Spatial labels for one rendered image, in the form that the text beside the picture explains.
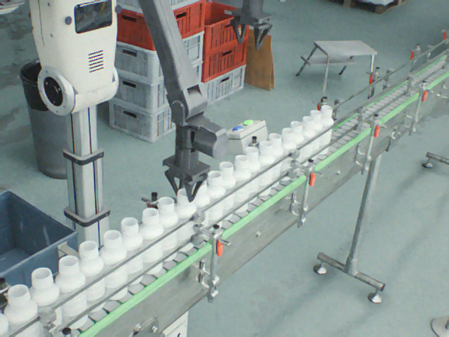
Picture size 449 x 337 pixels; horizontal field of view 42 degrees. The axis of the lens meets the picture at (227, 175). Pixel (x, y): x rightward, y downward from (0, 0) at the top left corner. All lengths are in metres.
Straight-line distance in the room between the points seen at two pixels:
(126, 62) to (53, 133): 0.77
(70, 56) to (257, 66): 3.36
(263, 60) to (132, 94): 1.38
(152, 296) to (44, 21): 0.87
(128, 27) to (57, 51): 2.12
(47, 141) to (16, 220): 1.71
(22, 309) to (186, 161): 0.48
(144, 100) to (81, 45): 2.21
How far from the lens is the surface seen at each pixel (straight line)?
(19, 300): 1.17
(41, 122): 3.54
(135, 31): 3.89
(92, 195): 2.13
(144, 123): 4.07
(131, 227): 1.31
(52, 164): 3.67
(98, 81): 1.90
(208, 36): 4.42
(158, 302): 1.46
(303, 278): 3.02
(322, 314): 2.85
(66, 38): 1.79
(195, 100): 1.29
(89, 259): 1.26
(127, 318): 1.39
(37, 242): 1.87
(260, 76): 5.07
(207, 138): 1.28
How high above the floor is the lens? 1.94
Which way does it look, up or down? 31 degrees down
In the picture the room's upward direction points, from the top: 5 degrees clockwise
